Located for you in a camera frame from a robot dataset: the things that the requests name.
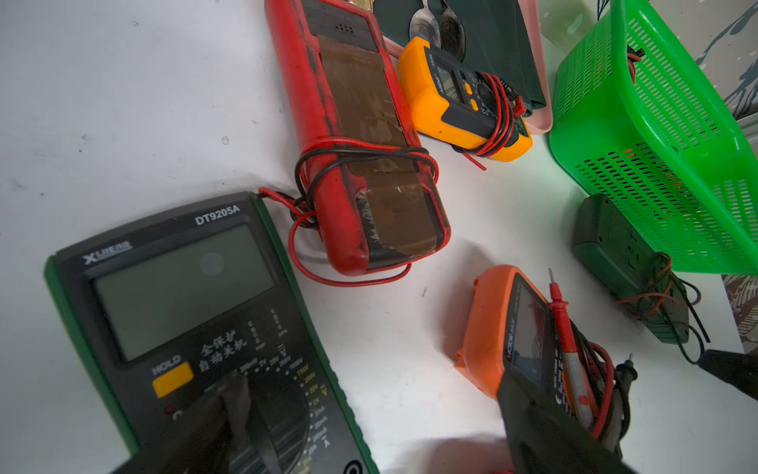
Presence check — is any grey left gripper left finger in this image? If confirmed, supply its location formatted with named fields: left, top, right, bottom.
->
left=109, top=372, right=262, bottom=474

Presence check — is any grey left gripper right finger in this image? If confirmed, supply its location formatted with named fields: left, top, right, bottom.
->
left=497, top=369, right=633, bottom=473

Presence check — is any green-edged black multimeter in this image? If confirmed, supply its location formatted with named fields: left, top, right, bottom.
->
left=45, top=193, right=377, bottom=473

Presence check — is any red taped multimeter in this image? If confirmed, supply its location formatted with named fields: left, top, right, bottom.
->
left=265, top=1, right=451, bottom=288

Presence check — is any yellow multimeter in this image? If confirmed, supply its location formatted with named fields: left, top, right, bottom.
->
left=398, top=38, right=533, bottom=168

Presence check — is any green plastic basket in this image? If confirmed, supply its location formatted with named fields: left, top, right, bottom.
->
left=548, top=1, right=757, bottom=276

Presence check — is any dark green cloth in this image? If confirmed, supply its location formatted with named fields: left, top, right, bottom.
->
left=373, top=0, right=547, bottom=112

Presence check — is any dark metal spoon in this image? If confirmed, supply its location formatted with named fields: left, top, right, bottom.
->
left=438, top=0, right=466, bottom=62

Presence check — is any white-handled spoon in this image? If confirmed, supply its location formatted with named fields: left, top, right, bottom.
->
left=409, top=0, right=441, bottom=47

